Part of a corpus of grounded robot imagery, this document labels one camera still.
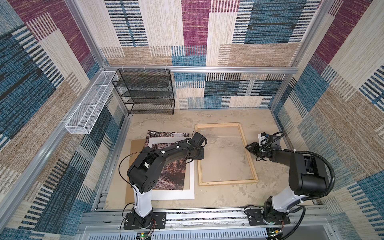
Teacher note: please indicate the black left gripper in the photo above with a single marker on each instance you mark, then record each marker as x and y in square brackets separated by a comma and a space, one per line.
[201, 156]

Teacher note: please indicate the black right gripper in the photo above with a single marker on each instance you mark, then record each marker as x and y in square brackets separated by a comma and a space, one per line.
[252, 149]

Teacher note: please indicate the clear acrylic frame pane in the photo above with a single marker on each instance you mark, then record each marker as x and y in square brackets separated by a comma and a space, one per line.
[225, 158]

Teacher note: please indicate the autumn forest photo print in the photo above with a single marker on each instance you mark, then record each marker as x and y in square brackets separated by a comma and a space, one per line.
[173, 175]

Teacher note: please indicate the light wooden picture frame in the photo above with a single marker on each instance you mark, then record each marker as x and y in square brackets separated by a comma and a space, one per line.
[255, 178]

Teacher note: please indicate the white photo mat board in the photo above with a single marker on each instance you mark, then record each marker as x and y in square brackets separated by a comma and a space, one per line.
[185, 194]

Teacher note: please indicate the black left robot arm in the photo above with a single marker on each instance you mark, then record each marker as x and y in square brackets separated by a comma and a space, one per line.
[146, 170]

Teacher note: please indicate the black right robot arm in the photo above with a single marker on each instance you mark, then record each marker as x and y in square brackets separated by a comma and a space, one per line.
[311, 176]

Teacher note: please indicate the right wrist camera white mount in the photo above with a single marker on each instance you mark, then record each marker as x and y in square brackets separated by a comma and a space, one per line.
[263, 139]

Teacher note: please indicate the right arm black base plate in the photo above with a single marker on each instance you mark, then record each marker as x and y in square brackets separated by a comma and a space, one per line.
[255, 218]

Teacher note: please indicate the aluminium mounting rail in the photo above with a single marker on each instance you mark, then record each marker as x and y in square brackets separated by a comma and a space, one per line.
[209, 224]

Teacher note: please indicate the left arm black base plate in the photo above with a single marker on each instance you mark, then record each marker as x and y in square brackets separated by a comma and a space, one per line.
[155, 220]

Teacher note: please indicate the black wire mesh shelf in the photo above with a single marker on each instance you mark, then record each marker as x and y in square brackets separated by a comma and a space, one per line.
[145, 91]

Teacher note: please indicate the white wire mesh basket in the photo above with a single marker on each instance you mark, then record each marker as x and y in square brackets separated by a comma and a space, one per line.
[86, 114]

